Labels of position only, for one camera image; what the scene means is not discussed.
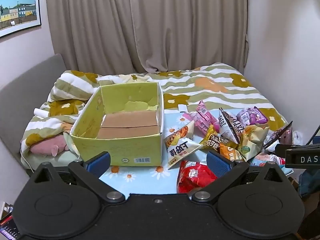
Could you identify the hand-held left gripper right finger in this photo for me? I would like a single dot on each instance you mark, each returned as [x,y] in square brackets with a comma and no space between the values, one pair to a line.
[217,163]

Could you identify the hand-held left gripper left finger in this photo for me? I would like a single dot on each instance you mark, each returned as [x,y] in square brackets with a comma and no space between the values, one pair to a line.
[100,163]

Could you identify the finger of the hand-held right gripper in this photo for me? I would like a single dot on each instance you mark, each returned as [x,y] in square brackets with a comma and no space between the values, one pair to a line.
[281,149]

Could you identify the yellow-green cardboard box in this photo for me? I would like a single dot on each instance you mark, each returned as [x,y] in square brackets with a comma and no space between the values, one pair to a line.
[120,150]

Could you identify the gold chocolate snack packet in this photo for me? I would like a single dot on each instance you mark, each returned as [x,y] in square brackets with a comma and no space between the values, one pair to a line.
[212,140]

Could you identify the yellow green chip packet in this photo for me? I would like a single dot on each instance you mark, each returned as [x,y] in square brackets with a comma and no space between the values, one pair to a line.
[252,140]

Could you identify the dark purple snack packet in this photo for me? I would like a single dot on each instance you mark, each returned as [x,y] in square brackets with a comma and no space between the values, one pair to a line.
[278,135]

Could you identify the orange snack packet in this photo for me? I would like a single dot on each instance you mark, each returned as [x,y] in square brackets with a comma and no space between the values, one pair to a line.
[230,153]

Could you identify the dark blue cloth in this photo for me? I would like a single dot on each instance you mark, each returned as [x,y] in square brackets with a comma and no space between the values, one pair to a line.
[310,181]

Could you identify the red snack packet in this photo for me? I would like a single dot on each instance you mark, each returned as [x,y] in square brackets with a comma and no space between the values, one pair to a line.
[193,176]

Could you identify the black white snack packet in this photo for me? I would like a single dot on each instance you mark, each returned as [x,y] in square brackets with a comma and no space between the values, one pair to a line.
[228,127]

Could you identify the white orange chip packet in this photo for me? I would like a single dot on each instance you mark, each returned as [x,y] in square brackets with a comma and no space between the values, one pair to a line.
[181,146]

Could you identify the pink striped snack packet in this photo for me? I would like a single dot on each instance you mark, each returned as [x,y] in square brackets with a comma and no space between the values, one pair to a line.
[206,116]

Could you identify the light blue daisy cloth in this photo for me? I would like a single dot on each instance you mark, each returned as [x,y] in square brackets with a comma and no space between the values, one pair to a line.
[147,177]

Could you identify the pink plush toy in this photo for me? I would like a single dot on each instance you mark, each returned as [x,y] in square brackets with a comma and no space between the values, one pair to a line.
[46,147]

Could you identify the small white tag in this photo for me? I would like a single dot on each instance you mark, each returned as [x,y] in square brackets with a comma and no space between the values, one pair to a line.
[183,108]

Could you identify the white rolled object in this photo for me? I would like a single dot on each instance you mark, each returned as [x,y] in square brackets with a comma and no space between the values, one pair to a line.
[41,112]

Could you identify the striped flower blanket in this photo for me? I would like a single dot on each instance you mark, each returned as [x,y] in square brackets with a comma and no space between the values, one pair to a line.
[205,85]

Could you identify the grey headboard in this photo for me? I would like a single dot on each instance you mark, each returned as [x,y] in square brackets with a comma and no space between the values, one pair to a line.
[22,90]

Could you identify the laptop keyboard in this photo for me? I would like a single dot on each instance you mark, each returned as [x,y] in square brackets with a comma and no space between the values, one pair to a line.
[7,223]

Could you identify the beige curtain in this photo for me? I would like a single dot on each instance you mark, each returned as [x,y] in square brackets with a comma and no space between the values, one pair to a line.
[150,25]

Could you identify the framed houses picture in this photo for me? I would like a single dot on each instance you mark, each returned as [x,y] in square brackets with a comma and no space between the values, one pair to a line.
[17,8]

